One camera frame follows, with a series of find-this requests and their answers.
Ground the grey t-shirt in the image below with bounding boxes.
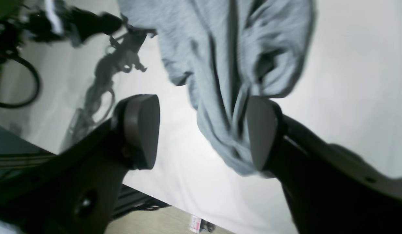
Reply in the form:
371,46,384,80
118,0,315,176

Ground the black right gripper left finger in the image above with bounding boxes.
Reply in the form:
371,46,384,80
0,94,160,234

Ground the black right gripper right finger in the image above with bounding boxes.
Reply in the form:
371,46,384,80
246,96,402,234

